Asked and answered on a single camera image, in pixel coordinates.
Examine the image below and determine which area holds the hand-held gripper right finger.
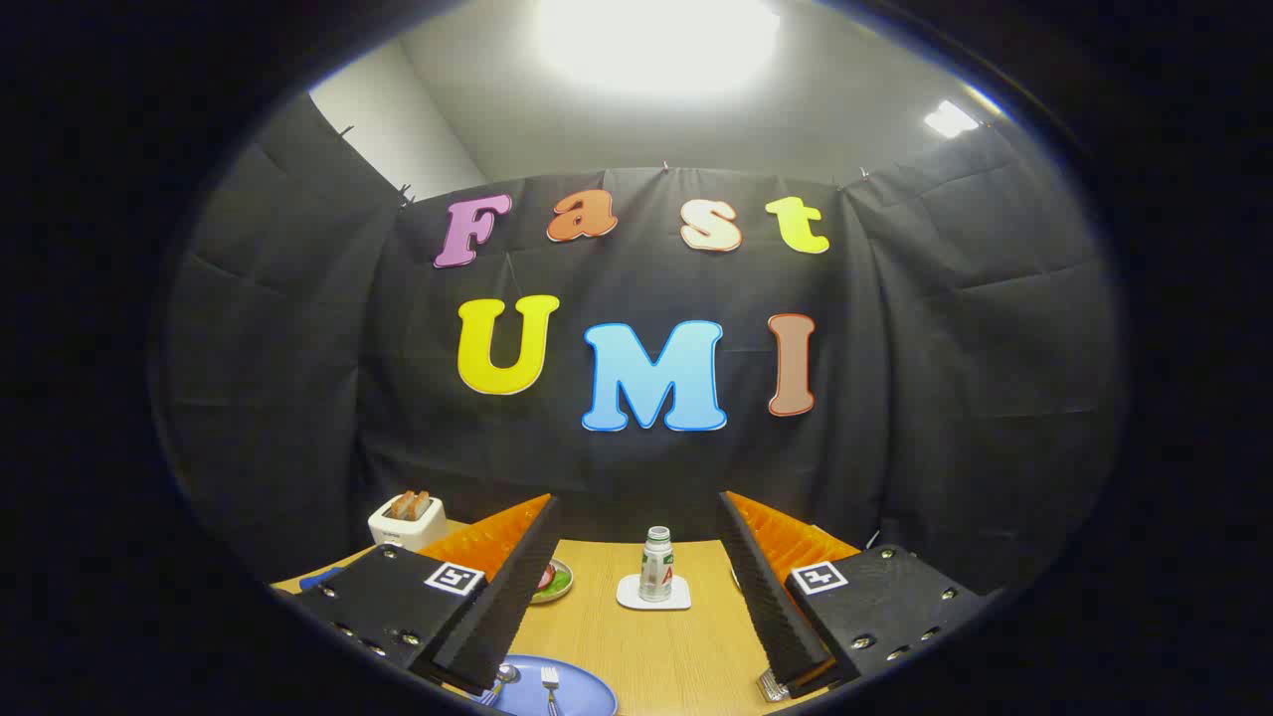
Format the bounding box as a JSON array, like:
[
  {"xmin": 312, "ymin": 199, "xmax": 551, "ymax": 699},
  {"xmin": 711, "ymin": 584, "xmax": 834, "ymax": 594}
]
[{"xmin": 718, "ymin": 490, "xmax": 986, "ymax": 697}]

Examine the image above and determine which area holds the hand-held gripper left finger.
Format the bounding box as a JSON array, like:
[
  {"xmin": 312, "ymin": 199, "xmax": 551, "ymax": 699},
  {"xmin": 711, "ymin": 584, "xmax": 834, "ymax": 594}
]
[{"xmin": 293, "ymin": 494, "xmax": 561, "ymax": 694}]

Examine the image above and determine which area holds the oval beige food plate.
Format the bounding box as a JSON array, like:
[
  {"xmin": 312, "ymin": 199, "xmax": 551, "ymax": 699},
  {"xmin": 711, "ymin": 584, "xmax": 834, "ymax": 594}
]
[{"xmin": 530, "ymin": 559, "xmax": 575, "ymax": 605}]

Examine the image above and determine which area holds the blue round plate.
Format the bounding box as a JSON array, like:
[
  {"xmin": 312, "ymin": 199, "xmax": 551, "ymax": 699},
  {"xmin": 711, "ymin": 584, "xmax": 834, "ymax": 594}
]
[{"xmin": 477, "ymin": 654, "xmax": 618, "ymax": 716}]

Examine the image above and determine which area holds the white drink bottle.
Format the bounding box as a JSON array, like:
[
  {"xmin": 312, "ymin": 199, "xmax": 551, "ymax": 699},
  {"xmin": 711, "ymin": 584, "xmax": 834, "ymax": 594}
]
[{"xmin": 639, "ymin": 526, "xmax": 674, "ymax": 603}]

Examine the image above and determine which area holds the white toaster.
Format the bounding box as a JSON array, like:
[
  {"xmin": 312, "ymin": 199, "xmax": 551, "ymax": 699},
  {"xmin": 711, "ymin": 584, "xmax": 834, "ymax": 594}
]
[{"xmin": 368, "ymin": 490, "xmax": 447, "ymax": 553}]

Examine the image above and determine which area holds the white square coaster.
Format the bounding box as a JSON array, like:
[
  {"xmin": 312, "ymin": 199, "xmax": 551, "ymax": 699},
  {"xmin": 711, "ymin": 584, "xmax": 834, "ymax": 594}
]
[{"xmin": 616, "ymin": 574, "xmax": 692, "ymax": 612}]

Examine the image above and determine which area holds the small ceiling light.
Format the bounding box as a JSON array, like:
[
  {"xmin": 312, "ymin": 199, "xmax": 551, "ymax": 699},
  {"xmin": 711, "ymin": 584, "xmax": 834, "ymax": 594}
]
[{"xmin": 923, "ymin": 99, "xmax": 981, "ymax": 138}]

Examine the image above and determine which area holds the large ceiling light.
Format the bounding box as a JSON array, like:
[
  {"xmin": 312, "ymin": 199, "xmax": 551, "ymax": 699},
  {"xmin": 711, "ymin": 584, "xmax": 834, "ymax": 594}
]
[{"xmin": 537, "ymin": 0, "xmax": 782, "ymax": 95}]

